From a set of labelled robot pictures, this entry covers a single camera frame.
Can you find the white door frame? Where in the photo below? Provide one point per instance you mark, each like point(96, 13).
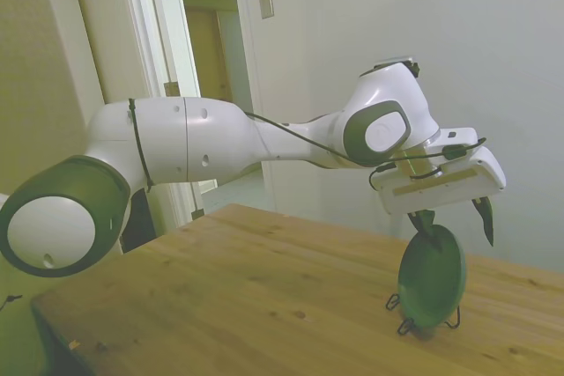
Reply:
point(150, 41)

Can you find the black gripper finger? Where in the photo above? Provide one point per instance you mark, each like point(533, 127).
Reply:
point(426, 221)
point(486, 217)

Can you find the brown wooden door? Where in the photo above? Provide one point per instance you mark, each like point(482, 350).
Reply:
point(207, 54)

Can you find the beige wall switch plate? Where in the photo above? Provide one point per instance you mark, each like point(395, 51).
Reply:
point(265, 2)

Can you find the green round plate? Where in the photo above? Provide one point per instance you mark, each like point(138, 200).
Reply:
point(434, 281)

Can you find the brass door hinge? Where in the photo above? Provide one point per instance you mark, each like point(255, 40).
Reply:
point(172, 88)

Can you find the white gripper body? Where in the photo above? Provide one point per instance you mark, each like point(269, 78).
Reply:
point(478, 173)

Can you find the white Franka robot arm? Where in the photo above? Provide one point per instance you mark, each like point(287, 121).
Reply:
point(211, 142)

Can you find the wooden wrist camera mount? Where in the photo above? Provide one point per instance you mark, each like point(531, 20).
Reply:
point(418, 164)

